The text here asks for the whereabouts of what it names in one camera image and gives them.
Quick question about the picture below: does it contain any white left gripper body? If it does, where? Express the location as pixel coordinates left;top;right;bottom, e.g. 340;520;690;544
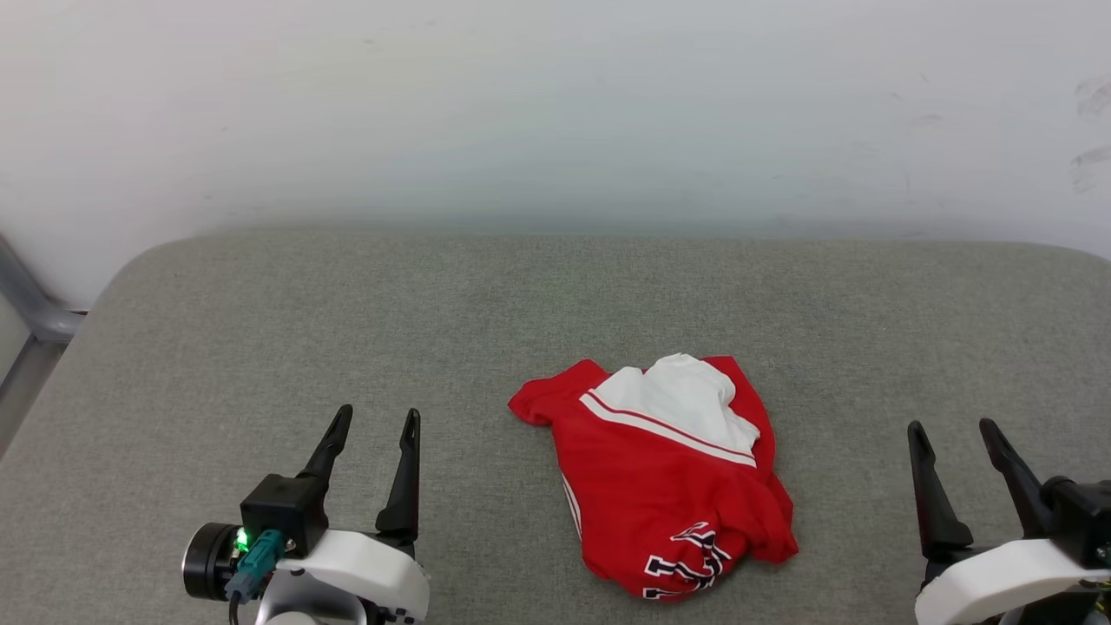
182;522;431;625

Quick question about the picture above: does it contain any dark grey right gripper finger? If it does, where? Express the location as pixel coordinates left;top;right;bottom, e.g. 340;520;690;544
980;418;1056;540
908;421;976;562

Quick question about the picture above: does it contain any teal cable connector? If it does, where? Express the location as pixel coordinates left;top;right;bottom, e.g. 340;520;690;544
225;529;288;605

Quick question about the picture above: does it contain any grey metal pipe frame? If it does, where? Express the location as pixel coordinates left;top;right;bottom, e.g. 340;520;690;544
0;234;88;457

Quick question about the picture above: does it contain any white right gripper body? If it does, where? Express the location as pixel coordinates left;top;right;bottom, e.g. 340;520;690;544
915;536;1111;625

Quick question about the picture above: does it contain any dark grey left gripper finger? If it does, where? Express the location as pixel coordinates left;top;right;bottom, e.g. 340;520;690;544
375;409;422;549
298;405;354;481

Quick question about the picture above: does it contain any red and white sports jersey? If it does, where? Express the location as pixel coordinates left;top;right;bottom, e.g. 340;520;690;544
508;353;799;602

